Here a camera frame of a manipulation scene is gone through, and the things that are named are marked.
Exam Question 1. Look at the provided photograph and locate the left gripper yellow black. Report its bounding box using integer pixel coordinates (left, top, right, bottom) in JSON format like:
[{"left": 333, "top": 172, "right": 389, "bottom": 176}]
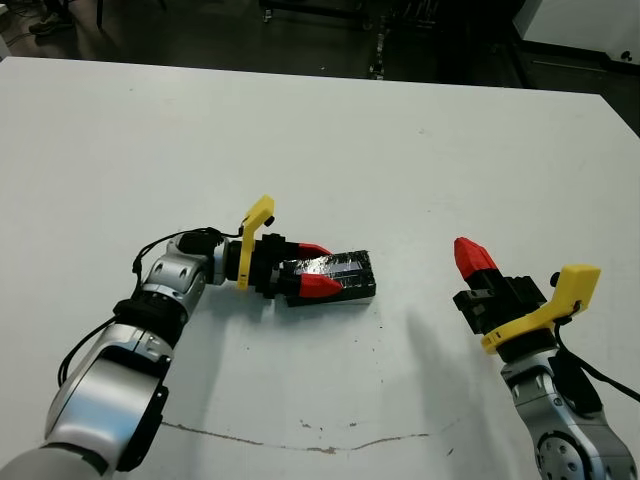
[{"left": 235, "top": 194, "right": 344, "bottom": 301}]

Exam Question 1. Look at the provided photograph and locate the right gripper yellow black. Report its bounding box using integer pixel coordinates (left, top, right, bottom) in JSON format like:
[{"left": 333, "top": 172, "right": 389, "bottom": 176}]
[{"left": 452, "top": 237, "right": 602, "bottom": 356}]

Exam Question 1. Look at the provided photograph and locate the black glossy box lid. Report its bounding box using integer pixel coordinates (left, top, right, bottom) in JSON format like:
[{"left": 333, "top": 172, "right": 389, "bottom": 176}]
[{"left": 282, "top": 248, "right": 377, "bottom": 309}]

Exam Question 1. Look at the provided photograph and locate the white cabinet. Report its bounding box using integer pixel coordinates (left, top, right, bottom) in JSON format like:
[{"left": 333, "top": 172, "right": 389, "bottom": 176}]
[{"left": 519, "top": 0, "right": 640, "bottom": 54}]

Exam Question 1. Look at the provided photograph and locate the person's shoe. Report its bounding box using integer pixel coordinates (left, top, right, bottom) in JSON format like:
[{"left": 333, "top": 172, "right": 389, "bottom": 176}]
[{"left": 28, "top": 12, "right": 74, "bottom": 35}]

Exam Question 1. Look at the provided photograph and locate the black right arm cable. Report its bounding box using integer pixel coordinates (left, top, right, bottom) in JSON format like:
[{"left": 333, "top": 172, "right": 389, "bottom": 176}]
[{"left": 552, "top": 314, "right": 640, "bottom": 401}]

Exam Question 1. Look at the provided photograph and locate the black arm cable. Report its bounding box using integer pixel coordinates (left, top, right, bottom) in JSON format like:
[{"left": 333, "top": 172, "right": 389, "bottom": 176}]
[
  {"left": 57, "top": 227, "right": 246, "bottom": 391},
  {"left": 552, "top": 314, "right": 640, "bottom": 401}
]

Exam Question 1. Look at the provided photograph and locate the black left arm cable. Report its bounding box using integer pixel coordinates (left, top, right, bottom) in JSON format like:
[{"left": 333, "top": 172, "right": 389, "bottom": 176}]
[{"left": 57, "top": 227, "right": 246, "bottom": 391}]

